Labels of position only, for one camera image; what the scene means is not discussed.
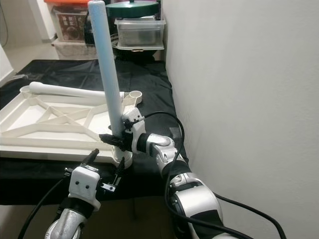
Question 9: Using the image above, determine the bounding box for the clear plastic storage container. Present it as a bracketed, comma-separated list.
[115, 17, 166, 50]

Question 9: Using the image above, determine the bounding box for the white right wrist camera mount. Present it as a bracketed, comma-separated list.
[122, 107, 146, 152]

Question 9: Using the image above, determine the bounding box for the black plastic table cover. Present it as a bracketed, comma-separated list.
[0, 59, 190, 206]

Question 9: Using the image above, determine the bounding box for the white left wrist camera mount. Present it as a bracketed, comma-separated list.
[69, 166, 101, 212]

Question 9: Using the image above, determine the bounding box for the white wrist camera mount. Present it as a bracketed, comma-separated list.
[69, 166, 101, 212]
[122, 107, 146, 152]

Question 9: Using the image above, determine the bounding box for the white plastic table leg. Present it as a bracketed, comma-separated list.
[29, 81, 120, 99]
[87, 0, 134, 169]

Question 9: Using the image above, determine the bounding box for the beige patterned bench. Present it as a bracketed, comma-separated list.
[52, 40, 98, 59]

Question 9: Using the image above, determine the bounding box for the orange lid storage box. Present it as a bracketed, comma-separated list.
[45, 0, 90, 43]

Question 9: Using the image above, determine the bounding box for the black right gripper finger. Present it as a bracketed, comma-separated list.
[99, 132, 125, 149]

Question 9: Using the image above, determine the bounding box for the clear plastic tape piece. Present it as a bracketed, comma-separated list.
[7, 73, 33, 83]

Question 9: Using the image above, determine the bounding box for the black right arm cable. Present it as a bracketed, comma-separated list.
[142, 111, 287, 239]

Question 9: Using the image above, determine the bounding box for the green round lid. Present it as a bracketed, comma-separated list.
[106, 0, 160, 18]

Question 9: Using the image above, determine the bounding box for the white plastic table top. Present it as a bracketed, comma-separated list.
[0, 85, 143, 167]

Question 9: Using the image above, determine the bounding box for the black bag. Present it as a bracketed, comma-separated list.
[82, 10, 120, 48]

